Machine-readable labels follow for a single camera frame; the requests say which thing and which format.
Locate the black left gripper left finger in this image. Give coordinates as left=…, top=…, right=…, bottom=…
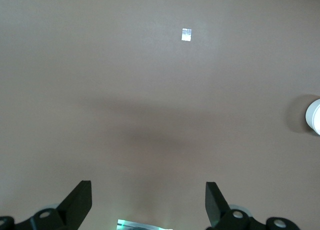
left=0, top=180, right=93, bottom=230

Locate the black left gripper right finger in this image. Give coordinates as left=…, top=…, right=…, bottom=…
left=205, top=181, right=301, bottom=230

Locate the white bowl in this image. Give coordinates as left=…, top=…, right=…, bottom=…
left=304, top=98, right=320, bottom=136

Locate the brown table cover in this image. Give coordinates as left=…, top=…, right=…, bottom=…
left=0, top=0, right=320, bottom=230

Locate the small clear tape patch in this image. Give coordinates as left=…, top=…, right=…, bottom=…
left=181, top=28, right=193, bottom=42

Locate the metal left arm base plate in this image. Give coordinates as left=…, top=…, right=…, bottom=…
left=116, top=218, right=174, bottom=230

